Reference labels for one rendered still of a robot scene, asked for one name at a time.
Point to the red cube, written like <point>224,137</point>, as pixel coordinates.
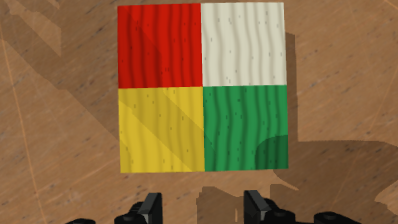
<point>159,46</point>

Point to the green cube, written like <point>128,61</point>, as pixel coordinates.
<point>245,127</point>

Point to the beige wood-grain cube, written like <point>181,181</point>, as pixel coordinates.
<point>243,44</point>

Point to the yellow wooden cube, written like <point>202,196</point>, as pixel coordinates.
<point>161,129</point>

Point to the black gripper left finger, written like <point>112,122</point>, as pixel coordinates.
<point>150,212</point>

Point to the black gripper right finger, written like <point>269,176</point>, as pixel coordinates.
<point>257,211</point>

